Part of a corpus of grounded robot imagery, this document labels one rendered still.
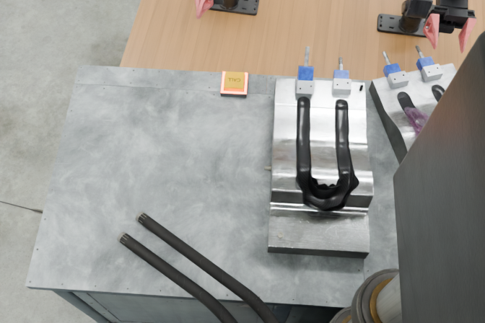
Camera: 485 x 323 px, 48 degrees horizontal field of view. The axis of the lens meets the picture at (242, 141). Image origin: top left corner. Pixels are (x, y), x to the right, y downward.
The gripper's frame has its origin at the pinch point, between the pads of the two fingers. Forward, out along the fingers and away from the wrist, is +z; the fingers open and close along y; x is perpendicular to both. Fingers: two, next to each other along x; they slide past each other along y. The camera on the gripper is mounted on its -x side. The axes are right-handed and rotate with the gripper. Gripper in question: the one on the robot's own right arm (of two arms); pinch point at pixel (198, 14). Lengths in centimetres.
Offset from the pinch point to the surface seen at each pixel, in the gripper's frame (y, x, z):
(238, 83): 8.9, 35.7, -3.5
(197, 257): 8, 30, 52
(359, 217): 47, 32, 34
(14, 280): -75, 118, 54
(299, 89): 27.1, 27.4, 0.6
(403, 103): 58, 34, -4
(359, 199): 46, 27, 31
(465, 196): 35, -79, 70
